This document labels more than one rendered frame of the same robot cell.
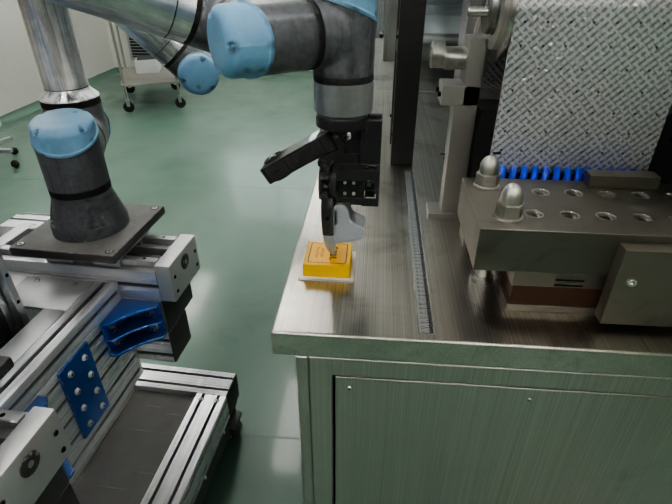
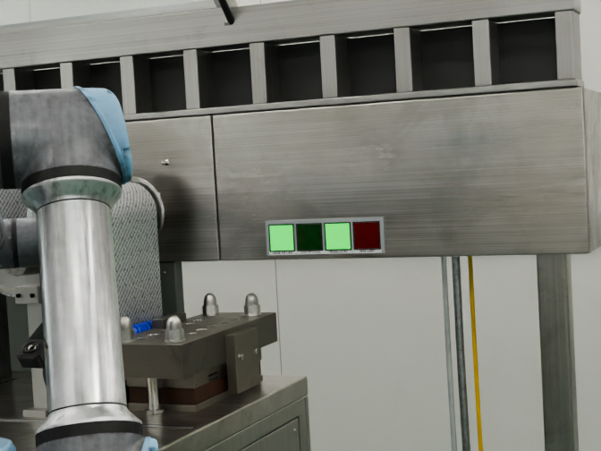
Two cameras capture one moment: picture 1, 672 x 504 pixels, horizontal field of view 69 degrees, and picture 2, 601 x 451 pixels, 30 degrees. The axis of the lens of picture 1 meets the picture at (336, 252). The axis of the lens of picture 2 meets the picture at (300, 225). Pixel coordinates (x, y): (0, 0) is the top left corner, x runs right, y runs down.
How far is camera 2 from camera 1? 161 cm
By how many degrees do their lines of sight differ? 73
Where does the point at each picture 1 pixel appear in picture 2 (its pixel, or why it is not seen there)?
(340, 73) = not seen: hidden behind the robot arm
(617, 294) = (238, 368)
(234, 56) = not seen: hidden behind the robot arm
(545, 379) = (243, 438)
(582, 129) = (131, 295)
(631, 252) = (236, 336)
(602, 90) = (133, 266)
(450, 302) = (169, 421)
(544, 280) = (204, 378)
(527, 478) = not seen: outside the picture
